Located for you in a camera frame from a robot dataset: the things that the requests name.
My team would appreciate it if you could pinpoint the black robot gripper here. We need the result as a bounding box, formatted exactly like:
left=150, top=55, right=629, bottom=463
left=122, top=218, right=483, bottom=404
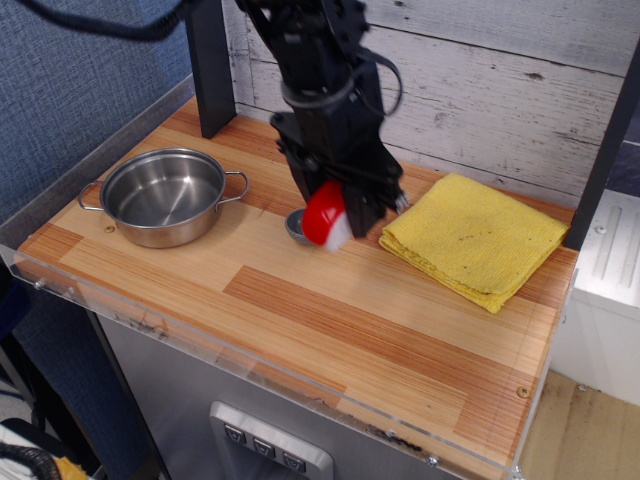
left=270, top=99, right=408, bottom=238

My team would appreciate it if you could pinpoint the red and white sushi toy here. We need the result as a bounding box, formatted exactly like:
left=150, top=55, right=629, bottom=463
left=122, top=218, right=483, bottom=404
left=302, top=180, right=352, bottom=252

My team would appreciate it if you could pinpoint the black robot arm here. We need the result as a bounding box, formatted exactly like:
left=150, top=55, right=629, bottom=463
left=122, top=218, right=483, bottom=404
left=238, top=1, right=408, bottom=238

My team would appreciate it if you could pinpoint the blue and grey scoop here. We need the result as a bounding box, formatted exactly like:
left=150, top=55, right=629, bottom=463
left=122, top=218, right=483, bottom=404
left=285, top=209, right=313, bottom=246

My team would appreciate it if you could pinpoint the folded yellow cloth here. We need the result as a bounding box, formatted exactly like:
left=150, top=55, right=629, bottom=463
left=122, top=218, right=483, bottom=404
left=379, top=174, right=569, bottom=314

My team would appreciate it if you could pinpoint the stainless steel pot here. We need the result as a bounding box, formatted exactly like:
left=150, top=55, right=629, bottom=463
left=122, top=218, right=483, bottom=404
left=77, top=148, right=250, bottom=249

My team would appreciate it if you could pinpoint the clear acrylic table guard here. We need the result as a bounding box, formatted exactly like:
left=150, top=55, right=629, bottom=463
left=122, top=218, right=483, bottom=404
left=1, top=228, right=577, bottom=479

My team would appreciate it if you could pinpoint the silver control panel with buttons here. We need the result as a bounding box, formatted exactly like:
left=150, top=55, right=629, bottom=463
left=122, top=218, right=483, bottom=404
left=209, top=401, right=335, bottom=479

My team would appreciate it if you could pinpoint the white cabinet at right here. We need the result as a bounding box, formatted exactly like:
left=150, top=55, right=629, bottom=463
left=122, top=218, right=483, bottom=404
left=550, top=190, right=639, bottom=405

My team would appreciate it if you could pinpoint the yellow object bottom left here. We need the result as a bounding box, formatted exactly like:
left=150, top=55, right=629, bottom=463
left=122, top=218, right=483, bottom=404
left=54, top=457, right=91, bottom=480

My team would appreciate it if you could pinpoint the black braided cable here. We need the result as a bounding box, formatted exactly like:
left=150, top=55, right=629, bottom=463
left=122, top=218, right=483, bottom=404
left=14, top=0, right=194, bottom=42

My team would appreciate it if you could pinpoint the black right vertical post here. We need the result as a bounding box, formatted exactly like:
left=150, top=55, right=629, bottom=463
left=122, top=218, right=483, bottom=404
left=563, top=45, right=639, bottom=251

